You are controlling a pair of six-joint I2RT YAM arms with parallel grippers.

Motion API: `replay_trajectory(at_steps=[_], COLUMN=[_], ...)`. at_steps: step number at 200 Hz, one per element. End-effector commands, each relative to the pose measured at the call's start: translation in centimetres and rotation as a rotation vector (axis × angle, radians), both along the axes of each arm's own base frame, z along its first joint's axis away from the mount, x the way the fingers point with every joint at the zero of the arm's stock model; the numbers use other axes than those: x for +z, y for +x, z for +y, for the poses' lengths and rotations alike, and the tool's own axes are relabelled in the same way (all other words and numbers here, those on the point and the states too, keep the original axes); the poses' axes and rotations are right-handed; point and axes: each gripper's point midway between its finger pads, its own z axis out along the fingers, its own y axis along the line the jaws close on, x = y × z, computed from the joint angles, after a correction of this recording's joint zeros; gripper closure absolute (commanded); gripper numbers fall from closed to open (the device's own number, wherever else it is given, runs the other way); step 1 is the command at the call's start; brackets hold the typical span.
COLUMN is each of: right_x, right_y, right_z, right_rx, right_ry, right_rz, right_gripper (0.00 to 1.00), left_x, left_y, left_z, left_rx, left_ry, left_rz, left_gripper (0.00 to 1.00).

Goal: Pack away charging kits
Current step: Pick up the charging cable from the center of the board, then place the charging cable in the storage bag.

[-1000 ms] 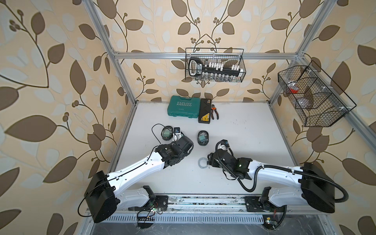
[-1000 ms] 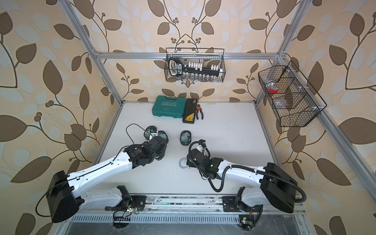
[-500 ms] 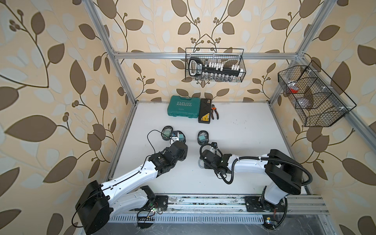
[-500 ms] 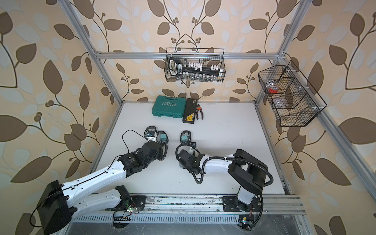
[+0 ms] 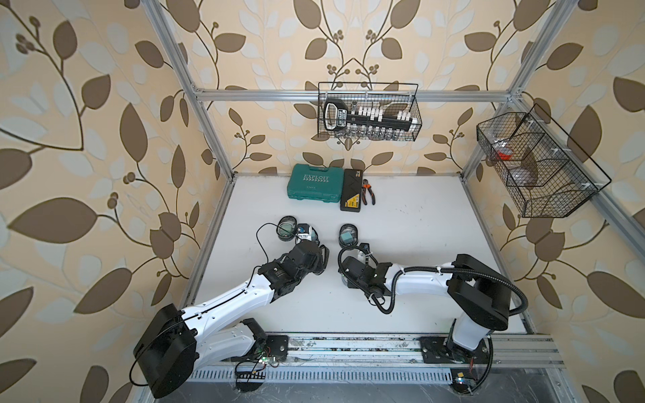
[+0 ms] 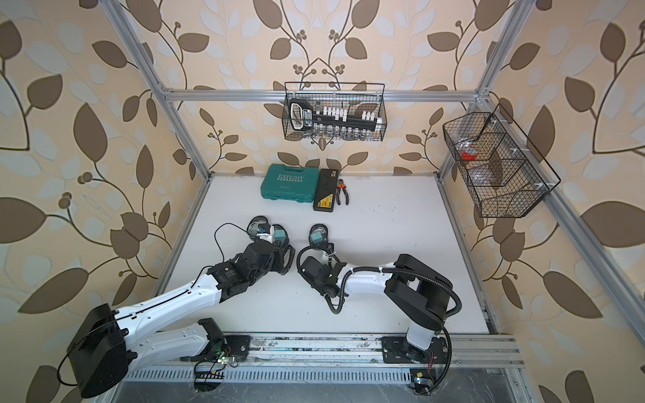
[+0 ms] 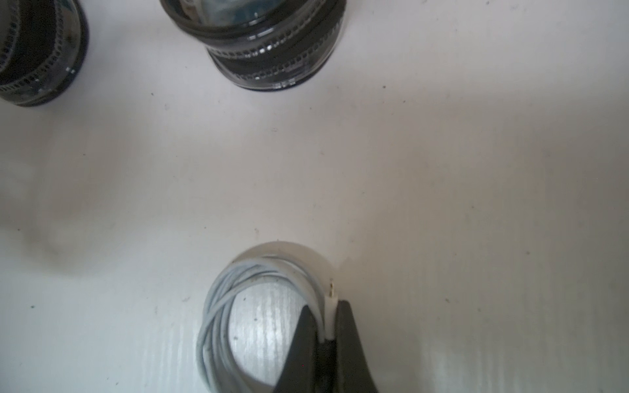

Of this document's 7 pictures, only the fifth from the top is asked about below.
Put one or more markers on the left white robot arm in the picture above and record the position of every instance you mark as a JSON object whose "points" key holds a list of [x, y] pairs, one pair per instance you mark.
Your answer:
{"points": [[178, 341]]}

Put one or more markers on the orange black pliers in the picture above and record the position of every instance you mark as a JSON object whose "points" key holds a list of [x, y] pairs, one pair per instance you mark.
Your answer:
{"points": [[367, 194]]}

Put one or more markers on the black socket set holder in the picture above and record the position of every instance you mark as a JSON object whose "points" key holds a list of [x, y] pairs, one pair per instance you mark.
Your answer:
{"points": [[338, 115]]}

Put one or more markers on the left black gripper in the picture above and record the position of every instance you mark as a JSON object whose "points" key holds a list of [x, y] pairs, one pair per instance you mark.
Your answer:
{"points": [[317, 266]]}

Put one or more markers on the red item in basket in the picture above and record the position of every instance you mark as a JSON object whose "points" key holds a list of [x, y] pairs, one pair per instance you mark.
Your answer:
{"points": [[502, 151]]}

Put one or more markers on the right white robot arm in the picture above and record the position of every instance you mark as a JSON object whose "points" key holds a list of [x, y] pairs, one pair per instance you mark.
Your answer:
{"points": [[487, 298]]}

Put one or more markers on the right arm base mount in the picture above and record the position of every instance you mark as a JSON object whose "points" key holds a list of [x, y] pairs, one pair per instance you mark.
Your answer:
{"points": [[441, 350]]}

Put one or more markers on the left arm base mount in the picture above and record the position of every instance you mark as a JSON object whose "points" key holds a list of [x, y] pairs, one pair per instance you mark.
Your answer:
{"points": [[257, 344]]}

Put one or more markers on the wire basket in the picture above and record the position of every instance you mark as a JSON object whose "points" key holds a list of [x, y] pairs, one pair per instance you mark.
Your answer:
{"points": [[552, 173], [379, 94]]}

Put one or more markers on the green plastic tool case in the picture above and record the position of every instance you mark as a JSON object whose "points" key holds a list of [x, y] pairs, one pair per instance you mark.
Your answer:
{"points": [[316, 183]]}

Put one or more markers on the right wire basket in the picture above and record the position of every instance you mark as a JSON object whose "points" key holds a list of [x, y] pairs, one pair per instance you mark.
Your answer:
{"points": [[552, 173]]}

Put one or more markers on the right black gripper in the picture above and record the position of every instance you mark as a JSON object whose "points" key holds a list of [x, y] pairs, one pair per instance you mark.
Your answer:
{"points": [[350, 285]]}

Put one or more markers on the aluminium front rail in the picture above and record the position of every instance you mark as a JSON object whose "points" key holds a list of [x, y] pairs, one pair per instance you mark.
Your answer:
{"points": [[507, 351]]}

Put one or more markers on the black yellow-label case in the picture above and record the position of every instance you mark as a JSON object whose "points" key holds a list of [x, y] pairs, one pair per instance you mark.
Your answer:
{"points": [[351, 195]]}

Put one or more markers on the back wire basket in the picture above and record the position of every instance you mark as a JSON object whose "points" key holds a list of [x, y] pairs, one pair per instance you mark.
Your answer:
{"points": [[379, 94]]}

